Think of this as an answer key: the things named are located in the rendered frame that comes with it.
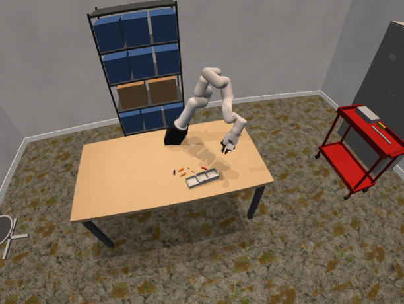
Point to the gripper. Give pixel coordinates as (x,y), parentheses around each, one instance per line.
(225,141)

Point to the grey three-compartment bin rack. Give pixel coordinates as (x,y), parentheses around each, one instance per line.
(202,178)

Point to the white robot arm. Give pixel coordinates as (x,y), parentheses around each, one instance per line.
(212,76)

